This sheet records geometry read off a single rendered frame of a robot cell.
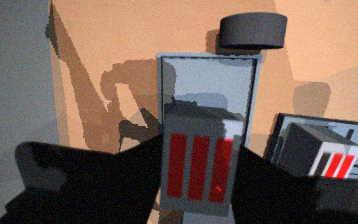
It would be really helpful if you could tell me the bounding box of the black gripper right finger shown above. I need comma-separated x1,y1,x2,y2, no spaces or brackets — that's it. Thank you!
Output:
230,144,358,224

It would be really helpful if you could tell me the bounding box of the dark grey cylinder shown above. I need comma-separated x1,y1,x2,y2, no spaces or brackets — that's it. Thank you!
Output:
218,12,288,50

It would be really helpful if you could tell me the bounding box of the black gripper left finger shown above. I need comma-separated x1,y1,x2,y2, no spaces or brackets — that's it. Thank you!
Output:
15,133,164,224

